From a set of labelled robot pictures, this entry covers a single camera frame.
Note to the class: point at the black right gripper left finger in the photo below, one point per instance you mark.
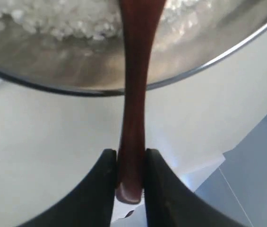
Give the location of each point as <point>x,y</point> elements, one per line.
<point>89,204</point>

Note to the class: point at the brown wooden spoon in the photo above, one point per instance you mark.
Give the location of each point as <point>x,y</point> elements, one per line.
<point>140,19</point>

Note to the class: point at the steel bowl of rice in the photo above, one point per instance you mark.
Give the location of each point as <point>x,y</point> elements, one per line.
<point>200,35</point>

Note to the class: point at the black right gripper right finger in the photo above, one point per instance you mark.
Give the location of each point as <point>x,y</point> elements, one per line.
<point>169,203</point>

